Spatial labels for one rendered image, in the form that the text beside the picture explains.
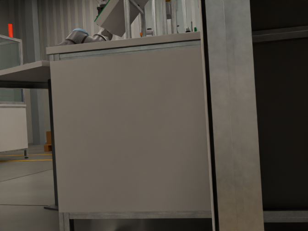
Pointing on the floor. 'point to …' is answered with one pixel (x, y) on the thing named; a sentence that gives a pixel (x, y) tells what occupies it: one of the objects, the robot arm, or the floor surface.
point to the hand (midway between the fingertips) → (111, 38)
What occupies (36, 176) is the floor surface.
